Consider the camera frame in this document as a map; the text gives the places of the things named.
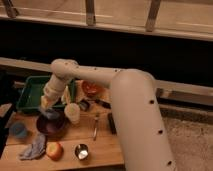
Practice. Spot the purple bowl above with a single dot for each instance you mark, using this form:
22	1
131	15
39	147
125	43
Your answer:
50	126

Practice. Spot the small dark metal object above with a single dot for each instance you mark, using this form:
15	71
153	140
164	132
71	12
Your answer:
84	105

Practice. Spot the grey blue cloth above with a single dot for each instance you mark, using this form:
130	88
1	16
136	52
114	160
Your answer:
35	149

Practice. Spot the metal fork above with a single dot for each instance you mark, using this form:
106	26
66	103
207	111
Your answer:
96	119

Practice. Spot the white cylindrical cup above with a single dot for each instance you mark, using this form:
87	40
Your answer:
72	112

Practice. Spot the blue sponge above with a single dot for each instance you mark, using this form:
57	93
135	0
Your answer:
49	113

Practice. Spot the small metal cup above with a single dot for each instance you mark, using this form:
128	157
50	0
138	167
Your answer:
81	151

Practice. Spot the blue plastic cup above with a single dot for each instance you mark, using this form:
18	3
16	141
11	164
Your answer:
18	130

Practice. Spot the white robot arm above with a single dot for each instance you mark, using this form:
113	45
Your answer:
138	121

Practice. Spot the green plastic tray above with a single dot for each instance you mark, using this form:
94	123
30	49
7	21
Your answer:
29	100

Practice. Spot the black chocolate bar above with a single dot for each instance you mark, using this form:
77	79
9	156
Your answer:
111	123

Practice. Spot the red yellow apple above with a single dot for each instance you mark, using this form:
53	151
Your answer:
54	150

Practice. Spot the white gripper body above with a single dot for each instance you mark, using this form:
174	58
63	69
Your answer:
46	103

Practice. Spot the red bowl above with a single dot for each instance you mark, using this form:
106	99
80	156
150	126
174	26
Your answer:
91	89

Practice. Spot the black handled knife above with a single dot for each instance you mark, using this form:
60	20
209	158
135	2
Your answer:
103	103

